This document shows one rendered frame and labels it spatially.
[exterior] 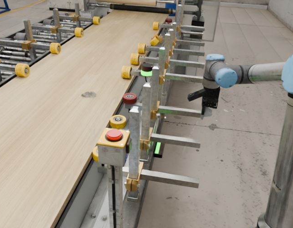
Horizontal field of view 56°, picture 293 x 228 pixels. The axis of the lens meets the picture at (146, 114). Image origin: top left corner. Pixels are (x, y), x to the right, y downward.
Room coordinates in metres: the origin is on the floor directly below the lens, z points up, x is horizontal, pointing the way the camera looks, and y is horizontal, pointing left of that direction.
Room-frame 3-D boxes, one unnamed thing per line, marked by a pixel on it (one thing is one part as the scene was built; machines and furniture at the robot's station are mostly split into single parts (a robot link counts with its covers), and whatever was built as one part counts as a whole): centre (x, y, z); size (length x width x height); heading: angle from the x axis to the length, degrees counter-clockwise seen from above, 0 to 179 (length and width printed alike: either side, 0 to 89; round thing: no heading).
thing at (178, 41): (2.33, -0.29, 0.95); 0.36 x 0.03 x 0.03; 81
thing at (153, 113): (1.34, -0.04, 0.85); 0.13 x 0.06 x 0.05; 171
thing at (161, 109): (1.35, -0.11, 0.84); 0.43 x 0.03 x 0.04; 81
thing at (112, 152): (0.57, 0.08, 1.18); 0.07 x 0.07 x 0.08; 81
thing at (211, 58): (1.31, -0.33, 1.14); 0.10 x 0.09 x 0.12; 11
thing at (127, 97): (1.38, 0.10, 0.85); 0.08 x 0.08 x 0.11
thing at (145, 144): (1.09, 0.00, 0.82); 0.13 x 0.06 x 0.05; 171
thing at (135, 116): (0.83, 0.04, 0.92); 0.03 x 0.03 x 0.48; 81
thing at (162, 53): (1.57, -0.08, 0.90); 0.03 x 0.03 x 0.48; 81
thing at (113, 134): (0.57, 0.08, 1.22); 0.04 x 0.04 x 0.02
